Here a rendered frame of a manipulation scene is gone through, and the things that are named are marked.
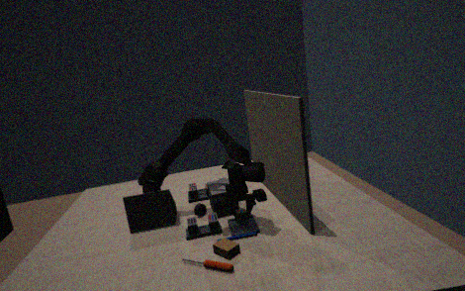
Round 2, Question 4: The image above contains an orange-handled screwdriver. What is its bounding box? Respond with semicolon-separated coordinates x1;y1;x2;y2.
182;258;233;273

